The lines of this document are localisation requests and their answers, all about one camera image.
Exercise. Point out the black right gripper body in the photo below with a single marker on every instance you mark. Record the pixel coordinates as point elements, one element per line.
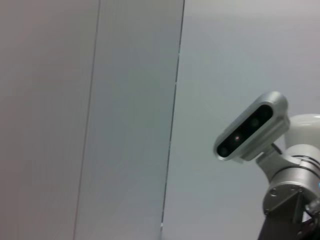
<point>280,231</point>

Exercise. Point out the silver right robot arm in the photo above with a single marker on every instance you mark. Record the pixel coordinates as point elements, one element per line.
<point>290,172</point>

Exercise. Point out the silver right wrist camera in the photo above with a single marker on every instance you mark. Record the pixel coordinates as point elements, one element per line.
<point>250,128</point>

